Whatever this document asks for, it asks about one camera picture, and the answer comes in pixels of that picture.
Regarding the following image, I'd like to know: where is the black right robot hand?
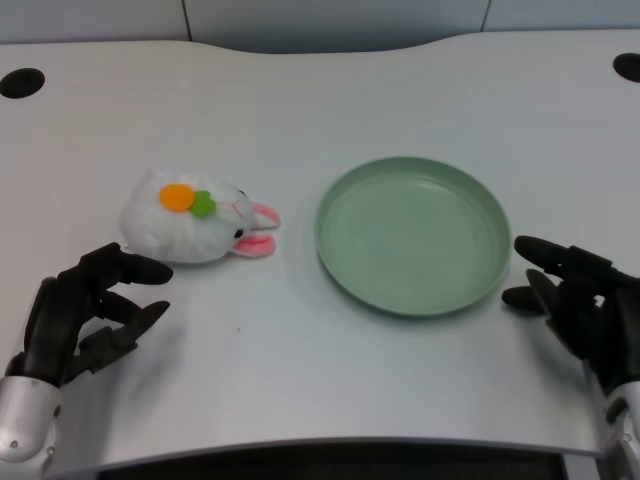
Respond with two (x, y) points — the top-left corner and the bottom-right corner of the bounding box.
(501, 235), (640, 397)

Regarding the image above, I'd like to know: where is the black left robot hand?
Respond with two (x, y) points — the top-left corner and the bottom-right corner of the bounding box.
(4, 242), (175, 389)

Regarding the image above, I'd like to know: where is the white rabbit plush doll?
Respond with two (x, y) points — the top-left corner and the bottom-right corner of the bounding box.
(118, 168), (282, 265)

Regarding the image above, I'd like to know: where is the green round plate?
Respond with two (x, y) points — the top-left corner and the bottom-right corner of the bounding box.
(314, 156), (513, 319)

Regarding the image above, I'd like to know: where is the black robot torso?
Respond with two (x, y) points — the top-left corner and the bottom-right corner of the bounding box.
(97, 441), (569, 480)

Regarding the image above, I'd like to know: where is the black table cable grommet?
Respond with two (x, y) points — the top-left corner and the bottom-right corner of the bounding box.
(0, 67), (47, 100)
(612, 52), (640, 83)

